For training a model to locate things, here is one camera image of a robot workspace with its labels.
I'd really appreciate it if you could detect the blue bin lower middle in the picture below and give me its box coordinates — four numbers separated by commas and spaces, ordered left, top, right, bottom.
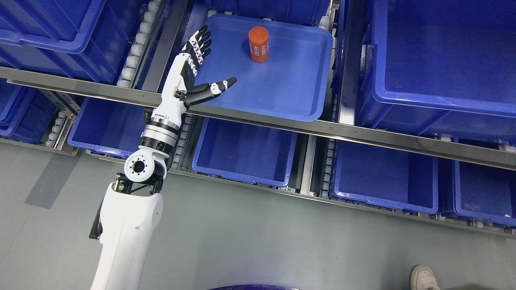
191, 118, 298, 187

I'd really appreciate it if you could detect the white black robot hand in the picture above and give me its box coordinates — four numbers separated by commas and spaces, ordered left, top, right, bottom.
148, 25, 237, 128

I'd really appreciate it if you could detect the blue bin lower right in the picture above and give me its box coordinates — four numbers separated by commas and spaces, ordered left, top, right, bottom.
328, 141, 439, 214

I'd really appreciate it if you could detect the blue bin far left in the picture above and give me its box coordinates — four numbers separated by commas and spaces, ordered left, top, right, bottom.
0, 79, 56, 144

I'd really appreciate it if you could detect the blue bin upper left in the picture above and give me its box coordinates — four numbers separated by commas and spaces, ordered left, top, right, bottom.
0, 0, 142, 84

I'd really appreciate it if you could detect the large blue bin right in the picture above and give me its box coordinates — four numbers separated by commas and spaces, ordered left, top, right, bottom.
355, 0, 516, 146

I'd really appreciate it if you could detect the white sneaker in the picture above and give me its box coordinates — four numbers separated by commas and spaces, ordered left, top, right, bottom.
410, 265, 441, 290

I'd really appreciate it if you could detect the shallow blue tray bin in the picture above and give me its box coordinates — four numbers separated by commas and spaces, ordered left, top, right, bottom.
196, 14, 333, 122

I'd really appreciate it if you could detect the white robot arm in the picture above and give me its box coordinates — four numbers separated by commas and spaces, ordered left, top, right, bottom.
92, 121, 179, 290

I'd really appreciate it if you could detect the blue bin top middle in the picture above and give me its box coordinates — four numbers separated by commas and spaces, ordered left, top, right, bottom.
204, 0, 330, 25

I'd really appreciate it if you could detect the orange cylindrical capacitor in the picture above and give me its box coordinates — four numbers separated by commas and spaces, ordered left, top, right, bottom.
248, 26, 269, 64

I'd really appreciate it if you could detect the blue bin lower left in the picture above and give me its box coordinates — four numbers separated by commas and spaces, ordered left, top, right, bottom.
67, 97, 146, 158

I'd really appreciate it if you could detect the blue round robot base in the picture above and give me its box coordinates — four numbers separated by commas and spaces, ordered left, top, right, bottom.
211, 284, 298, 290

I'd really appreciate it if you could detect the blue bin far right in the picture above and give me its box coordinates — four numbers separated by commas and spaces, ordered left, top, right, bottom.
441, 160, 516, 229

